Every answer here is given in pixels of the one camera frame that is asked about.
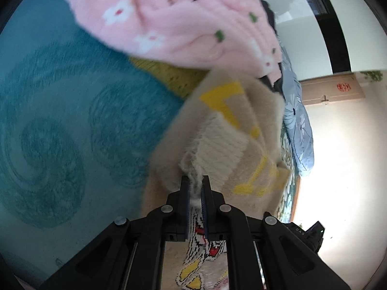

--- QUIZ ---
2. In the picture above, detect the dark garment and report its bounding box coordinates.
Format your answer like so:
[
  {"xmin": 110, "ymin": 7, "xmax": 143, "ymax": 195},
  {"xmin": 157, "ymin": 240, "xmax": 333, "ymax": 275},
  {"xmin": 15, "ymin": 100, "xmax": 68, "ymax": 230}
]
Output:
[{"xmin": 259, "ymin": 0, "xmax": 285, "ymax": 98}]

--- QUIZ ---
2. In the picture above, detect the green hanging plant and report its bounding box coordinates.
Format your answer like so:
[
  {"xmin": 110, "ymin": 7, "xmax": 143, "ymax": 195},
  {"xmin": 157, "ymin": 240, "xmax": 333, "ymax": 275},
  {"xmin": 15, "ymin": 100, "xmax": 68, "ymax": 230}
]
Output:
[{"xmin": 360, "ymin": 70, "xmax": 385, "ymax": 83}]

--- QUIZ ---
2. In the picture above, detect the grey blue floral quilt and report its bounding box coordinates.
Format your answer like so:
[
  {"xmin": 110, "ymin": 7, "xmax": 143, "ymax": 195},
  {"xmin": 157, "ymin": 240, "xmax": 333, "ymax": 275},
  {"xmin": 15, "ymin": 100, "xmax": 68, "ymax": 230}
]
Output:
[{"xmin": 276, "ymin": 41, "xmax": 315, "ymax": 177}]

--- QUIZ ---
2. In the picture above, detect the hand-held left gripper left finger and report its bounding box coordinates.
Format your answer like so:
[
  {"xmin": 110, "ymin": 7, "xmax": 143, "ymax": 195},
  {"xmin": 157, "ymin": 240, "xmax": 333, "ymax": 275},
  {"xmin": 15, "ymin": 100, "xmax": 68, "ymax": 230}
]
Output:
[{"xmin": 39, "ymin": 175, "xmax": 194, "ymax": 290}]

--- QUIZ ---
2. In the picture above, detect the pink floral fleece garment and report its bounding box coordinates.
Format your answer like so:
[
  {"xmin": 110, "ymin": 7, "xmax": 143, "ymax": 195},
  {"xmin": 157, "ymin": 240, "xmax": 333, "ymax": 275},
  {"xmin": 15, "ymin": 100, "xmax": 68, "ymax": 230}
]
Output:
[{"xmin": 45, "ymin": 0, "xmax": 283, "ymax": 87}]

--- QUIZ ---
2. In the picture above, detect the teal swirl pattern blanket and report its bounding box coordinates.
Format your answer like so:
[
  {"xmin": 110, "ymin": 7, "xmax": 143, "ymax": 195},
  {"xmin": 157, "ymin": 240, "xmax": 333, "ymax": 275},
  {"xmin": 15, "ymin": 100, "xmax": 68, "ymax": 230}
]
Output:
[{"xmin": 0, "ymin": 0, "xmax": 188, "ymax": 287}]

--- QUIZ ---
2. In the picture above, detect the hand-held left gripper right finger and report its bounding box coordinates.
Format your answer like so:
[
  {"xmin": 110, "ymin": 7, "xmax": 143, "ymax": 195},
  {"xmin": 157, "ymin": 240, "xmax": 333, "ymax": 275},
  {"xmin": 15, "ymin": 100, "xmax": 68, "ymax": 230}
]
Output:
[{"xmin": 201, "ymin": 175, "xmax": 352, "ymax": 290}]

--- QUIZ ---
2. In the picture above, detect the brown cardboard box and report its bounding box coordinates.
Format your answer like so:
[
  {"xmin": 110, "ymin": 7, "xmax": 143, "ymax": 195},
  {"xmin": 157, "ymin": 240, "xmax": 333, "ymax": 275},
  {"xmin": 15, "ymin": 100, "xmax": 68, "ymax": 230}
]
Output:
[{"xmin": 299, "ymin": 72, "xmax": 366, "ymax": 106}]

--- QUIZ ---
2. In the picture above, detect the olive yellow knit garment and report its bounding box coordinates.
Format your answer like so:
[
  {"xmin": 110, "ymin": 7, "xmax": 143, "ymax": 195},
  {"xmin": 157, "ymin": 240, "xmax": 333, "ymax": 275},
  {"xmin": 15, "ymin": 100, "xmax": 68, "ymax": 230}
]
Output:
[{"xmin": 128, "ymin": 56, "xmax": 210, "ymax": 99}]

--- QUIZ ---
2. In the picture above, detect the black window frame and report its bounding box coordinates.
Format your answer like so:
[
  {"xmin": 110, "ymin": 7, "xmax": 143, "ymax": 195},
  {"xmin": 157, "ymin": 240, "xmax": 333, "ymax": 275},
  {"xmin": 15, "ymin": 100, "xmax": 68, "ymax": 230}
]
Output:
[{"xmin": 295, "ymin": 0, "xmax": 351, "ymax": 75}]

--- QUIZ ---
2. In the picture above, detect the beige sweater with yellow pattern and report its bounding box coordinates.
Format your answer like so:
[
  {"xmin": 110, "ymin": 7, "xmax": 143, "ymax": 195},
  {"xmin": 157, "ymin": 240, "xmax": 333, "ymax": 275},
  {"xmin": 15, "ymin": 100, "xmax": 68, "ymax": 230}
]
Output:
[{"xmin": 141, "ymin": 69, "xmax": 292, "ymax": 290}]

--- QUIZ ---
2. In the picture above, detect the green floral bed sheet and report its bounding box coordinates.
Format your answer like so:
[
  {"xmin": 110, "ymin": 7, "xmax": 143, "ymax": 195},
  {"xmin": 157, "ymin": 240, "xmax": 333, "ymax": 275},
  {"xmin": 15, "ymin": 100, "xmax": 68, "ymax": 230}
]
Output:
[{"xmin": 276, "ymin": 124, "xmax": 302, "ymax": 223}]

